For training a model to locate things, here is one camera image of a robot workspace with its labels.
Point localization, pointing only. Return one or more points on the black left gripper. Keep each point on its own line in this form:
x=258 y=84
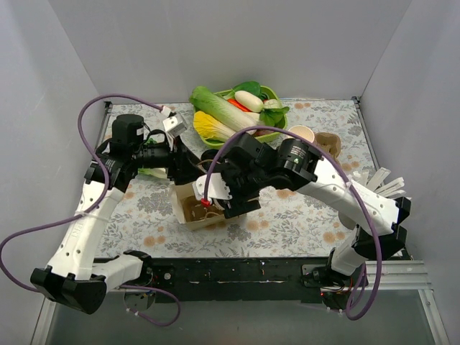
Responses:
x=183 y=165

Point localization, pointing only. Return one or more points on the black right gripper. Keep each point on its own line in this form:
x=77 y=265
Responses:
x=234 y=194

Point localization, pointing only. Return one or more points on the brown paper takeout bag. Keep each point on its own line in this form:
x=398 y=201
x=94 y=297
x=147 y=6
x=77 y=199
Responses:
x=177 y=193

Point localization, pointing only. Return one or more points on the stack of white paper cups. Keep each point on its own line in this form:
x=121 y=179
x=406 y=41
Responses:
x=304 y=132

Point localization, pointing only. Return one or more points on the brown pulp cup carrier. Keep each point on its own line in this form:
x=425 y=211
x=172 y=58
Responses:
x=195 y=211
x=330 y=143

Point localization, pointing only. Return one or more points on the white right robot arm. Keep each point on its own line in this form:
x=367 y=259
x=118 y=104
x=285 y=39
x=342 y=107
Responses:
x=302 y=168

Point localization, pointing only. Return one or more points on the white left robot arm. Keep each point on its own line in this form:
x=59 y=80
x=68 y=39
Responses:
x=71 y=278

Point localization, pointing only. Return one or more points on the small green lettuce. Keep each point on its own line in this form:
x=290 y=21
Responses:
x=154 y=172

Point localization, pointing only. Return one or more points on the green napa cabbage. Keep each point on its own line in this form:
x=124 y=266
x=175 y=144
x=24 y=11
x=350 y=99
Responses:
x=220 y=109

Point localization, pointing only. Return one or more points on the floral table mat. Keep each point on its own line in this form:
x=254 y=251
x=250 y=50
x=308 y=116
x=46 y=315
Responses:
x=287 y=225

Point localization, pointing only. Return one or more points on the black base bar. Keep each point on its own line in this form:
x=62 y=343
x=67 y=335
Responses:
x=248 y=279

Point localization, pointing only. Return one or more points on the orange carrot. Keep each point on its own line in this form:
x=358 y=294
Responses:
x=238 y=105

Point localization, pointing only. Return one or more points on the white radish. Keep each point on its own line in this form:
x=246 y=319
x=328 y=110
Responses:
x=249 y=101

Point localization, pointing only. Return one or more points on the green bok choy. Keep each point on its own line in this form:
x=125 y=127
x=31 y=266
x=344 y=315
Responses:
x=273 y=111

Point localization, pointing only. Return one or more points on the grey cylindrical holder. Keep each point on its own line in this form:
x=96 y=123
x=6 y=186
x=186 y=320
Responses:
x=346 y=221

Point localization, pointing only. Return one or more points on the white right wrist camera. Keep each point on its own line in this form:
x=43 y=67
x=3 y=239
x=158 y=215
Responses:
x=218 y=192

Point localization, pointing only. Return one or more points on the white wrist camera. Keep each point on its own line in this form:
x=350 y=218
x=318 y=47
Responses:
x=174 y=126
x=218 y=192

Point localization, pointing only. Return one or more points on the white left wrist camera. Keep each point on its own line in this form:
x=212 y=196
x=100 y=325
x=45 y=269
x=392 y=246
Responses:
x=174 y=126

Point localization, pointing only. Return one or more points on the aluminium frame rail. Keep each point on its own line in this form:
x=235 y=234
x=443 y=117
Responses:
x=404 y=312

